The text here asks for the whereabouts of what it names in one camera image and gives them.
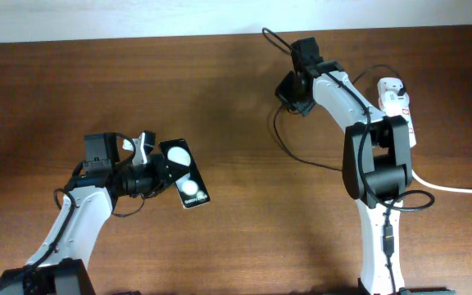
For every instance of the black smartphone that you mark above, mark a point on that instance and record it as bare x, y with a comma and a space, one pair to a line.
192, 192

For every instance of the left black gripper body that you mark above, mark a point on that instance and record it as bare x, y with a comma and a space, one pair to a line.
149, 178

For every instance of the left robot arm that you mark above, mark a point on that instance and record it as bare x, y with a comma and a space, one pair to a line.
114, 166

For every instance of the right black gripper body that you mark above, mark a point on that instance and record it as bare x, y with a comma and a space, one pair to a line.
286, 93

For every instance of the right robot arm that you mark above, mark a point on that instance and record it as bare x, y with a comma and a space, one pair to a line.
376, 166

